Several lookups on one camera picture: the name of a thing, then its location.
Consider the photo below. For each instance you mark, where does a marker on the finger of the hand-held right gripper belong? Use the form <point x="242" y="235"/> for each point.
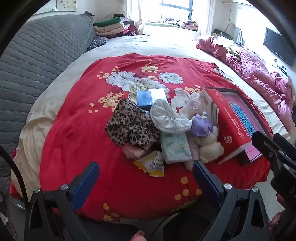
<point x="285" y="149"/>
<point x="263" y="144"/>

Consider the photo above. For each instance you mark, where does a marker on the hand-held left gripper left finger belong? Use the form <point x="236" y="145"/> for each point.
<point x="85" y="185"/>

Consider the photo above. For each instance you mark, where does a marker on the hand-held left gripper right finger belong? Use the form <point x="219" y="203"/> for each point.
<point x="205" y="183"/>

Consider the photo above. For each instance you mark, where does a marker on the cream teddy bear pink dress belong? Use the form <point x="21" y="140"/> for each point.
<point x="210" y="147"/>

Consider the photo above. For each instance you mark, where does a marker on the dark cardboard box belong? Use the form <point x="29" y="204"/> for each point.
<point x="253" y="109"/>

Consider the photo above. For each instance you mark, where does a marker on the white tissue pack green print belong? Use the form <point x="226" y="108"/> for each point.
<point x="177" y="148"/>

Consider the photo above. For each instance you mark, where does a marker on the yellow and white packet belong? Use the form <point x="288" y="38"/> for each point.
<point x="150" y="163"/>

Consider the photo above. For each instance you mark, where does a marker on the pink cloth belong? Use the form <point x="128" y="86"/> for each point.
<point x="134" y="151"/>

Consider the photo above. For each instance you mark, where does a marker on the leopard print cloth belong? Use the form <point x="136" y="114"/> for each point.
<point x="129" y="125"/>

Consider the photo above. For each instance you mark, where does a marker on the white floral cloth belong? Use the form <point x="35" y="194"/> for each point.
<point x="166" y="118"/>

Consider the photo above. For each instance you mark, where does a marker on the clear plastic bag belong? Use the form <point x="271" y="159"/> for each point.
<point x="192" y="106"/>

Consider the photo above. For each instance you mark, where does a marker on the person's right hand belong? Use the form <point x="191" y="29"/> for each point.
<point x="276" y="221"/>

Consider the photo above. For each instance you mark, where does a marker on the pink book blue print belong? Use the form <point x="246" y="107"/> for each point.
<point x="245" y="115"/>

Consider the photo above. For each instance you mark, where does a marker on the red box lid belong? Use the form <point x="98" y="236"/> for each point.
<point x="229" y="129"/>

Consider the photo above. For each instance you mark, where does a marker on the red floral blanket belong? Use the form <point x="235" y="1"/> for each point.
<point x="92" y="139"/>

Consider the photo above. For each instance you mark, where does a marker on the pink quilt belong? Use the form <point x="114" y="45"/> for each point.
<point x="254" y="74"/>

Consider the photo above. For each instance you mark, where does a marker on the white television cabinet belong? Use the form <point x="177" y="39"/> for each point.
<point x="281" y="67"/>

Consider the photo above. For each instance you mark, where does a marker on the green cloth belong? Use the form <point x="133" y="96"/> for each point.
<point x="232" y="51"/>

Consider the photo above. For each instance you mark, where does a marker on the black television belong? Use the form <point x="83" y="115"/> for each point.
<point x="277" y="45"/>

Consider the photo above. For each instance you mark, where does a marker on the small dark blue box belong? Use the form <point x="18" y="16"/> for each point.
<point x="150" y="98"/>

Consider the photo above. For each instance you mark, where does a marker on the black electronic device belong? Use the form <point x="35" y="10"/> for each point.
<point x="222" y="34"/>

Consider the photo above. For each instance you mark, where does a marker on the white curved tube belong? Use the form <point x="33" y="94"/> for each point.
<point x="235" y="29"/>

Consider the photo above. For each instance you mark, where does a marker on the grey quilted headboard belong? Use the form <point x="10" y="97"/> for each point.
<point x="34" y="69"/>

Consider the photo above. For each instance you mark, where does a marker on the white curtain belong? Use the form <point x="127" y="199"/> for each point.
<point x="205" y="16"/>
<point x="134" y="14"/>

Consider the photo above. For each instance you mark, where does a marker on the dark patterned pillow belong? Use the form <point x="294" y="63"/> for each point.
<point x="97" y="42"/>

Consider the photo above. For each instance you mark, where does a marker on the clothes on windowsill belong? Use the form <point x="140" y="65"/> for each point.
<point x="187" y="23"/>

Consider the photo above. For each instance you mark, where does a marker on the stack of folded clothes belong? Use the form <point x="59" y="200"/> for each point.
<point x="111" y="26"/>

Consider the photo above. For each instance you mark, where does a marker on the window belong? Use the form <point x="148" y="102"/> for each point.
<point x="173" y="11"/>

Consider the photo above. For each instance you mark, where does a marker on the floral wall poster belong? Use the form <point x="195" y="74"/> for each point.
<point x="66" y="5"/>

